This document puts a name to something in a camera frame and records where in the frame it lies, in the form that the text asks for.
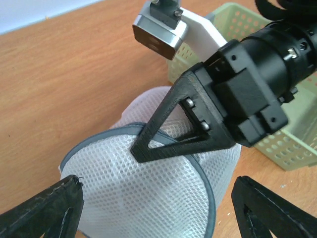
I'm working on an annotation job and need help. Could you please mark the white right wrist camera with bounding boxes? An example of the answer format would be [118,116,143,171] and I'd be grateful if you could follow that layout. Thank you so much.
[132,0,227,61]

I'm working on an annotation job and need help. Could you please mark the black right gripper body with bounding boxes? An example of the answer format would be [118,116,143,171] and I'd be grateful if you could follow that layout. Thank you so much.
[194,39,289,148]

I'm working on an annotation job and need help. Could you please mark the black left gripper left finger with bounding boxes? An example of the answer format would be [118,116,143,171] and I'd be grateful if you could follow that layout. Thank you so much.
[0,175,84,238]

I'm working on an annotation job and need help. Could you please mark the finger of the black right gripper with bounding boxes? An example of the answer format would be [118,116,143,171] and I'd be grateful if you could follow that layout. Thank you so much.
[131,63,234,163]

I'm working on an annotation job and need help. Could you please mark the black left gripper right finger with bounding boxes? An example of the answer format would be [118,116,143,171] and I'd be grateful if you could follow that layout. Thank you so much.
[231,176,317,238]

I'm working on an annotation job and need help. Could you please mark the white mesh laundry bag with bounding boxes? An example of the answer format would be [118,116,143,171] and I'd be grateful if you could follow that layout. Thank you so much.
[59,86,241,238]

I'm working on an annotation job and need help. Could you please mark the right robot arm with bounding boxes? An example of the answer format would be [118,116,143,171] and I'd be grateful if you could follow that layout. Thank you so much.
[131,0,317,163]

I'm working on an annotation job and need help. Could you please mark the green plastic basket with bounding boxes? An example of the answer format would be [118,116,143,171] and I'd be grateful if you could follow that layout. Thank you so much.
[167,2,317,172]

